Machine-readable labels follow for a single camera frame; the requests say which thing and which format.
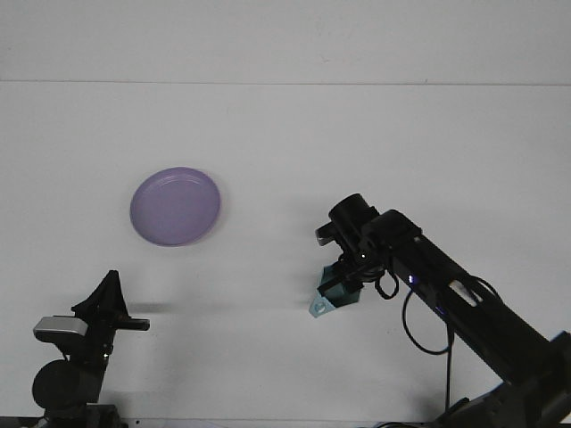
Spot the pale blue faceted cup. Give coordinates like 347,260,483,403
307,262,365,318

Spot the pale purple round plate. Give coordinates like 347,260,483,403
129,166,222,248

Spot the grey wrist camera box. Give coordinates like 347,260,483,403
32,315,88,345
315,222,343,248

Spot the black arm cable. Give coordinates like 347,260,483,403
373,267,503,414

